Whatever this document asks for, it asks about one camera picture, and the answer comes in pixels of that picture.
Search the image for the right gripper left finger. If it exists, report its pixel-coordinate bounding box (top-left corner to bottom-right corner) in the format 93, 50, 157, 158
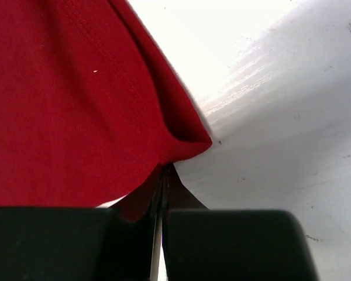
0, 166, 163, 280

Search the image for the red t-shirt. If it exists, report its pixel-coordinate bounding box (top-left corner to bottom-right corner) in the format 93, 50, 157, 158
0, 1, 212, 207

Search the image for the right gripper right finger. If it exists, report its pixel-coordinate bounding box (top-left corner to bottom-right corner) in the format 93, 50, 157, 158
162, 165, 318, 280

